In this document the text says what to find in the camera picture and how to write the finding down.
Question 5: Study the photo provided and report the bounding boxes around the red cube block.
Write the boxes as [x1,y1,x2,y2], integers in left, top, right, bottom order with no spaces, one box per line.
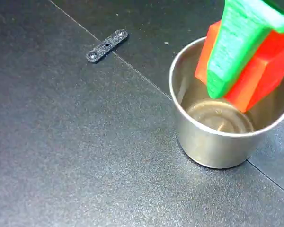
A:
[194,20,284,113]

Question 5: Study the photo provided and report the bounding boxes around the stainless steel cup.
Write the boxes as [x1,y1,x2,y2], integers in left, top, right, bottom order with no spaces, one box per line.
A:
[168,36,284,169]

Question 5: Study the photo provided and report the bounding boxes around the black table mat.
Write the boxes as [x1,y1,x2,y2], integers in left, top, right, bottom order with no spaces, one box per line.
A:
[0,0,284,227]

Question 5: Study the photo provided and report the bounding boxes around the black bracket with screws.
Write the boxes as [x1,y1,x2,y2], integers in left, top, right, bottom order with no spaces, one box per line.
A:
[86,28,129,63]

